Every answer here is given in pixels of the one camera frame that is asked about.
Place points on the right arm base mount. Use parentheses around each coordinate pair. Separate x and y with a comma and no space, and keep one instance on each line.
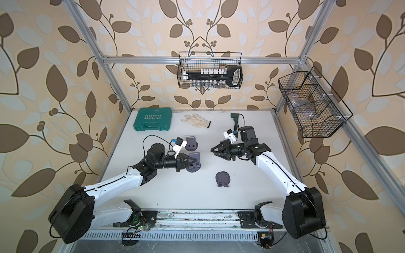
(252,219)

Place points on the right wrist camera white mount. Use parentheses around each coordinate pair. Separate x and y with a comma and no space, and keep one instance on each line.
(231,136)

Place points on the aluminium frame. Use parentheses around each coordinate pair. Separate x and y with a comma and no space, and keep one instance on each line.
(390,183)

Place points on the green black hand tool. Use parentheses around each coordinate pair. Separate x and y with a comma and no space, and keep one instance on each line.
(235,117)

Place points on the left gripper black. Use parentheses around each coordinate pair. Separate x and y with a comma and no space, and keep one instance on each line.
(180,164)

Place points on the aluminium front rail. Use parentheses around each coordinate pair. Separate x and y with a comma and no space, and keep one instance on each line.
(169,219)

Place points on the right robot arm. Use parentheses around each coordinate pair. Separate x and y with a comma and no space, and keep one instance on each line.
(302,213)

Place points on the socket set in basket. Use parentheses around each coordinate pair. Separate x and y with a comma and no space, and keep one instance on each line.
(221,78)

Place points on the black wire basket centre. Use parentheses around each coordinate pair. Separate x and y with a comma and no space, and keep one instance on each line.
(196,60)

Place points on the plastic bag in basket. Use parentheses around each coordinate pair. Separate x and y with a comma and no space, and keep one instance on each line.
(303,108)

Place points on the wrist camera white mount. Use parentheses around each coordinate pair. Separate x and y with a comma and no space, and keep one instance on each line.
(179,143)
(231,136)

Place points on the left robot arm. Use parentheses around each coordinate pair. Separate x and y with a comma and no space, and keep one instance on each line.
(82,209)

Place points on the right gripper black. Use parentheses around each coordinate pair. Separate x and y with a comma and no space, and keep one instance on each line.
(227,148)

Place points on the black wire basket right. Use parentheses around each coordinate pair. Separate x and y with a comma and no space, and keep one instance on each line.
(316,108)

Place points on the white work glove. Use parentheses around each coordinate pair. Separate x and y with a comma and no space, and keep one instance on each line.
(197,121)

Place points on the green plastic tool case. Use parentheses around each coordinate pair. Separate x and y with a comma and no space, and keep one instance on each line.
(153,119)

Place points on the black wire basket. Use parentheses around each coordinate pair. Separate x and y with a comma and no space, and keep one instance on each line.
(196,60)
(316,108)

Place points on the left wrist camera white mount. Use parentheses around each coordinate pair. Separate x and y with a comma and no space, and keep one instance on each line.
(179,143)

